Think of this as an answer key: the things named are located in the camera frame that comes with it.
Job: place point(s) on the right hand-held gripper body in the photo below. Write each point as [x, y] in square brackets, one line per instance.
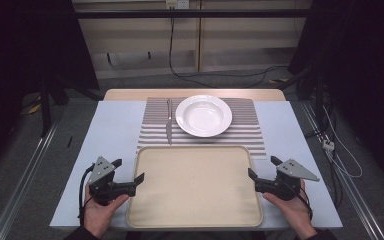
[284, 186]

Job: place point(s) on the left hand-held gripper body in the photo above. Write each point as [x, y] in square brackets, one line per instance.
[104, 190]

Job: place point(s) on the person's left hand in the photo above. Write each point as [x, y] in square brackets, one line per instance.
[100, 215]

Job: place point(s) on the person's right hand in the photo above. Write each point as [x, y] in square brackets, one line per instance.
[293, 211]

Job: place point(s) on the striped placemat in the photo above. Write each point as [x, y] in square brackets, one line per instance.
[246, 133]

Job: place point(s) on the small black floor object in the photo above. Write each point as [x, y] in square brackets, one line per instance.
[69, 141]

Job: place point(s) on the white power strip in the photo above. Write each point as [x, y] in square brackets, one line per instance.
[328, 144]

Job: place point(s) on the beige tray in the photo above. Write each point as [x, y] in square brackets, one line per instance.
[193, 190]

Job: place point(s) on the silver table knife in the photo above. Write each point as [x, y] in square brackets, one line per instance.
[169, 128]

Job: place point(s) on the white round plate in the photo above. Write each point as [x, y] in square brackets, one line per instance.
[203, 116]

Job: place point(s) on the yellow floor tape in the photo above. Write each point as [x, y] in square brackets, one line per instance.
[279, 81]
[35, 108]

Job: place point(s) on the black metal stand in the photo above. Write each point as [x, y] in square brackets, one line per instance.
[45, 110]

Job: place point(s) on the dark curtain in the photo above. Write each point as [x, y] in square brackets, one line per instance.
[20, 50]
[363, 50]

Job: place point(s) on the black horizontal bar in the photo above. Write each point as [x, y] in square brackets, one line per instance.
[193, 13]

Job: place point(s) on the metal floor rail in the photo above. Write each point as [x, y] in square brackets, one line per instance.
[353, 193]
[23, 180]

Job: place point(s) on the white wall socket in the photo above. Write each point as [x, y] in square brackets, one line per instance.
[177, 3]

